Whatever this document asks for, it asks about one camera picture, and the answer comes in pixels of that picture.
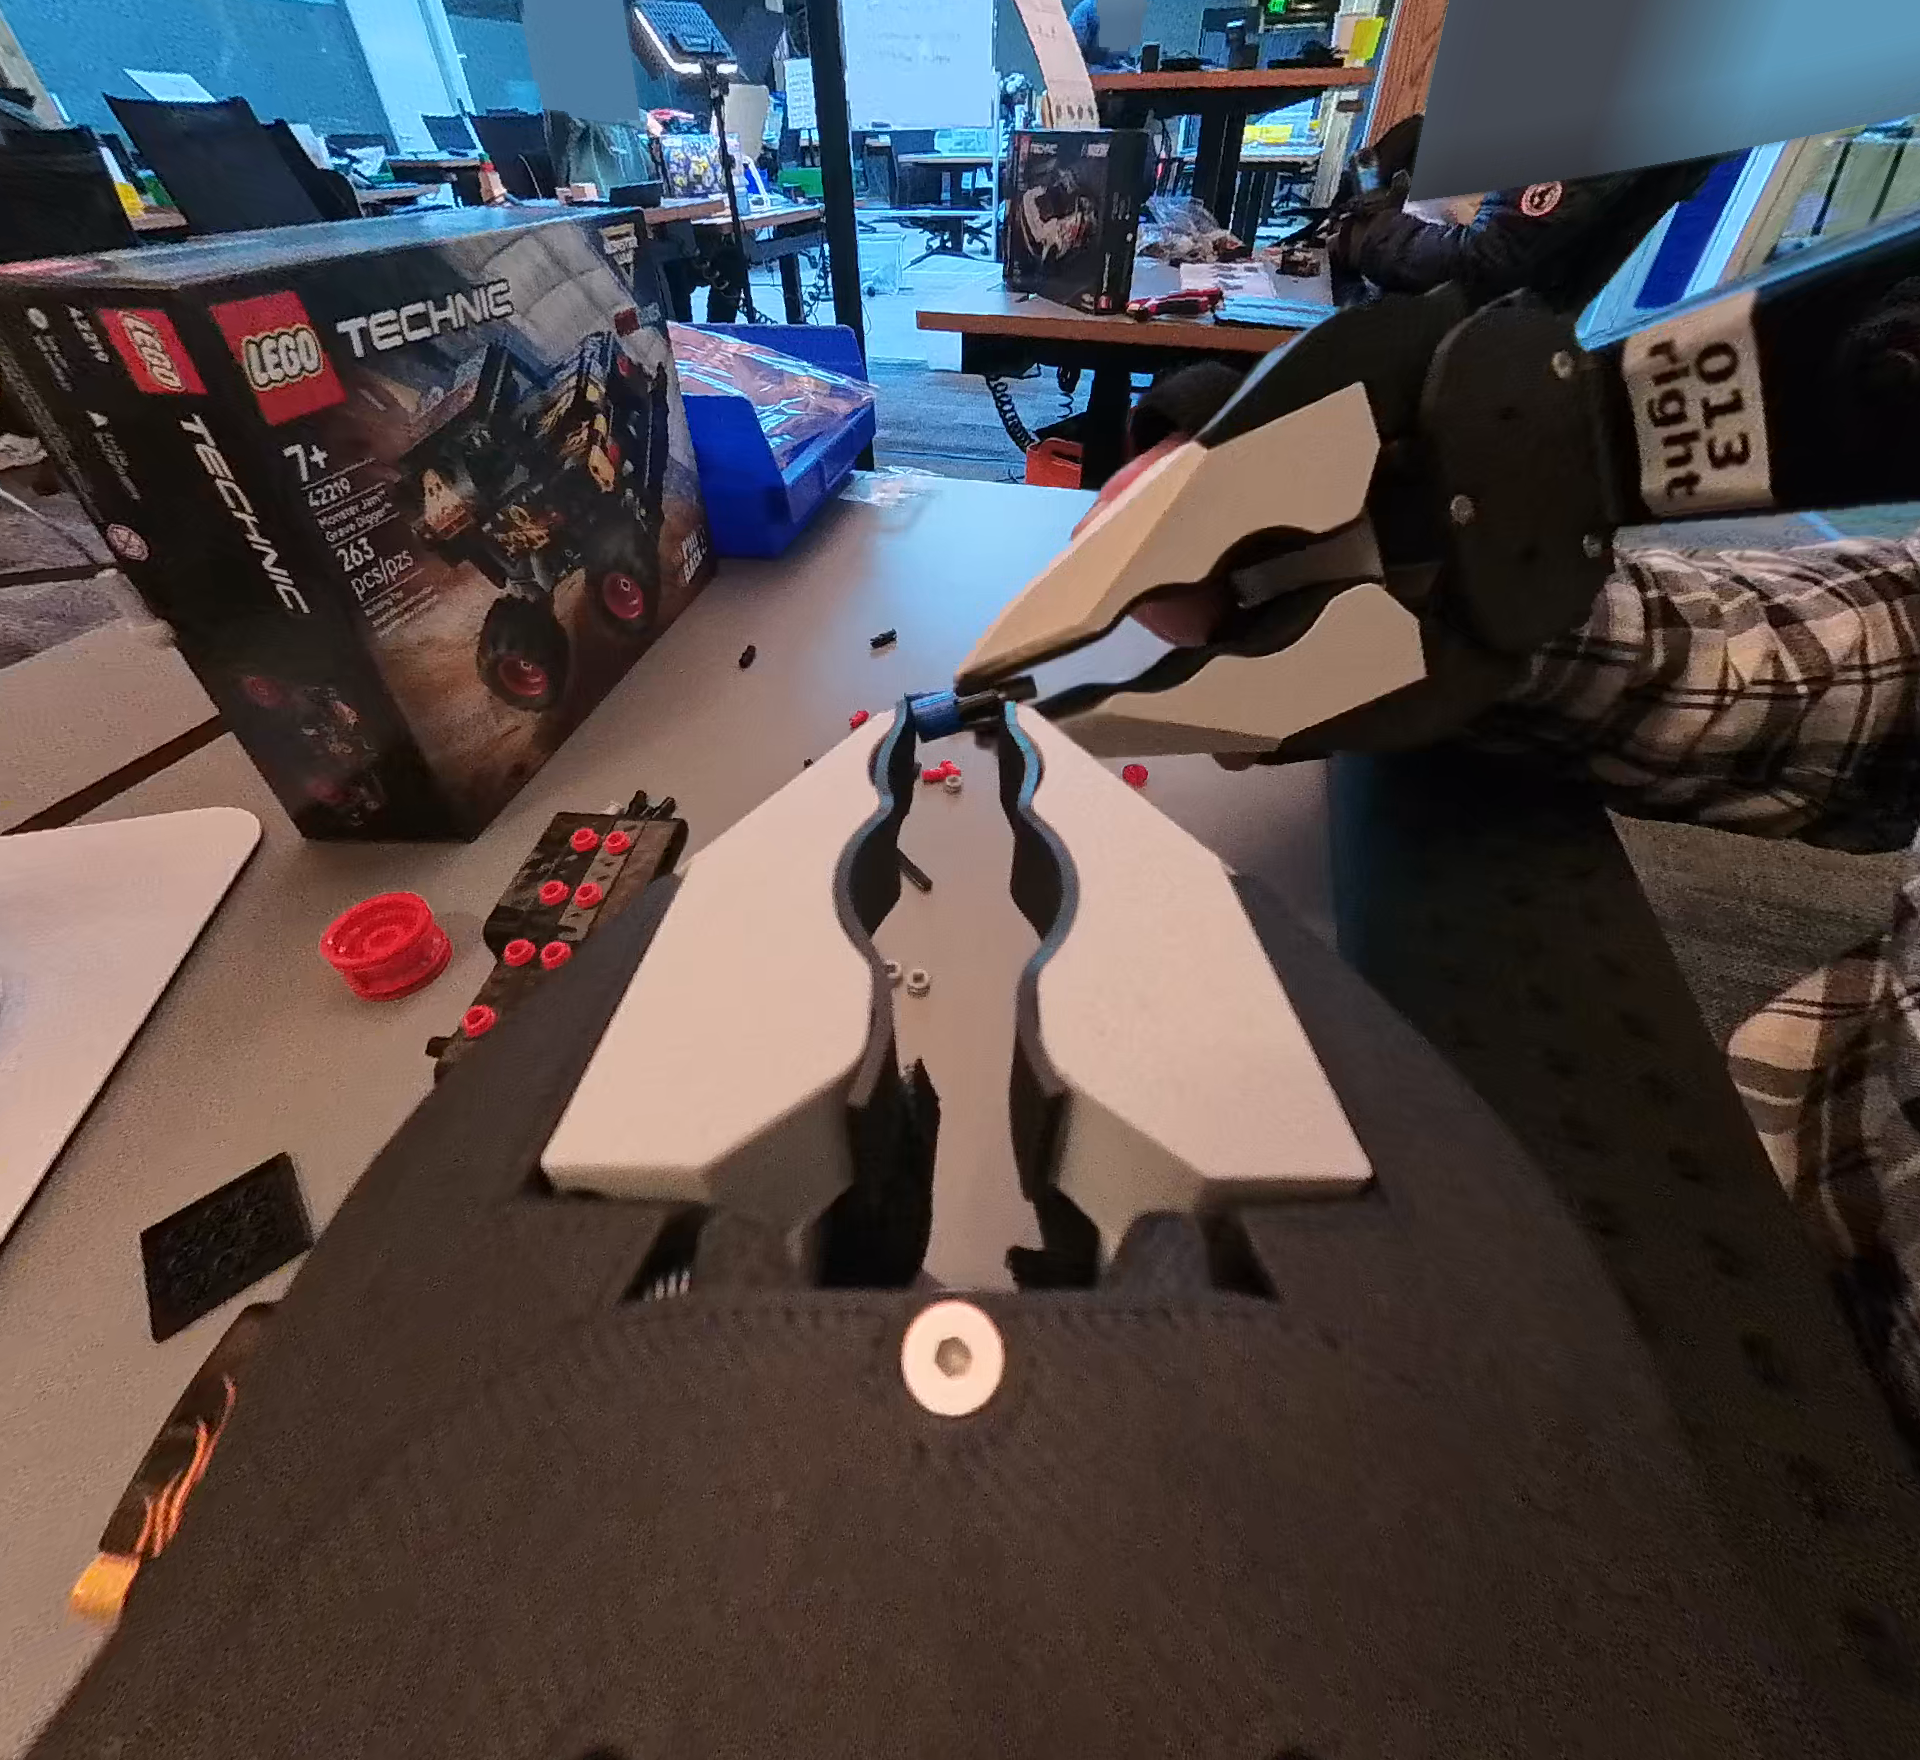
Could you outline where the blue white door frame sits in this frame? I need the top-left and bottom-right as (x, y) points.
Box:
(1574, 131), (1920, 353)

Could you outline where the black toy truck model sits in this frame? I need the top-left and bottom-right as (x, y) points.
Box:
(424, 789), (692, 1080)

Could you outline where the black dimpled mat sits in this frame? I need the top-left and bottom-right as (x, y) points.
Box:
(1326, 749), (1920, 1760)

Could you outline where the grey desk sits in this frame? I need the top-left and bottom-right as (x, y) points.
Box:
(0, 478), (1337, 1733)

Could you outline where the black grid plate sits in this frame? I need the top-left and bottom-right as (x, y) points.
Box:
(139, 1155), (318, 1346)

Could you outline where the red toy wheel hub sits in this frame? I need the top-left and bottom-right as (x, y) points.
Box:
(318, 888), (453, 1004)

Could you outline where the black toy car set box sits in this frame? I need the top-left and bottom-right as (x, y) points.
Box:
(1000, 126), (1158, 317)

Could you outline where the studio light panel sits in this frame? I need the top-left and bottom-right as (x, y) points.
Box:
(629, 0), (740, 84)

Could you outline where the tall brown top desk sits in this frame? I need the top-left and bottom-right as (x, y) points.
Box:
(1089, 62), (1376, 236)

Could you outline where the brown top office desk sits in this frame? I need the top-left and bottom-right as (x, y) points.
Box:
(915, 253), (1339, 481)
(563, 188), (826, 293)

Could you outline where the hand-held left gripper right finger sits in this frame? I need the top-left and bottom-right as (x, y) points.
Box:
(1008, 714), (1376, 1284)

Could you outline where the person's plaid shirt torso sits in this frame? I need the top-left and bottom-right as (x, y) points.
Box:
(1724, 876), (1920, 1344)

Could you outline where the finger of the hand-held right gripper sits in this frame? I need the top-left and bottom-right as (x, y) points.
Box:
(954, 380), (1390, 699)
(1032, 584), (1430, 763)

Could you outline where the black flame print panel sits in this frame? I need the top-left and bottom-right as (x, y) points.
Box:
(66, 1363), (241, 1628)

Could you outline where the person's right forearm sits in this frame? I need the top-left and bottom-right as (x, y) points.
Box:
(1475, 537), (1920, 864)

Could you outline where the black metal pole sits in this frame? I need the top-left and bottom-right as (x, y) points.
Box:
(787, 0), (871, 346)

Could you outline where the wooden post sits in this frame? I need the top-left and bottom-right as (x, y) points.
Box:
(1353, 0), (1486, 180)

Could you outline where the whiteboard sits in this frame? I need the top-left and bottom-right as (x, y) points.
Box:
(838, 0), (1000, 131)

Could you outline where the toy truck set box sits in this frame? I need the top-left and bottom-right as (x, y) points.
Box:
(0, 209), (718, 846)

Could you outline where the blue storage bin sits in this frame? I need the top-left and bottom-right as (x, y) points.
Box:
(668, 321), (881, 561)

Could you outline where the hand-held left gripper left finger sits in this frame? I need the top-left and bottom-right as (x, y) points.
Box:
(536, 708), (943, 1288)

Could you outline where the cardboard sign board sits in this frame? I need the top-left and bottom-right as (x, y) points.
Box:
(1000, 0), (1107, 130)

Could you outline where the white book stand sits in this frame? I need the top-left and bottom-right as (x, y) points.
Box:
(0, 806), (266, 1244)

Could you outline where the person's right hand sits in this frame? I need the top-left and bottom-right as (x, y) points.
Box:
(1135, 580), (1243, 651)

